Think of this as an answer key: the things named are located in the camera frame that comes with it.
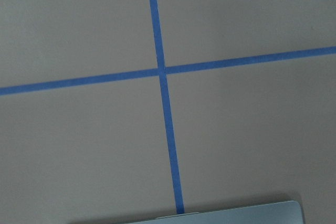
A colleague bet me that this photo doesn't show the left vertical blue tape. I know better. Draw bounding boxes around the left vertical blue tape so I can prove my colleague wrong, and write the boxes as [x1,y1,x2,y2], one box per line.
[149,0,185,214]

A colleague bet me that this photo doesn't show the silver grey laptop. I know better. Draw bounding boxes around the silver grey laptop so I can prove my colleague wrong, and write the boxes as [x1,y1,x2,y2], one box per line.
[137,200,305,224]

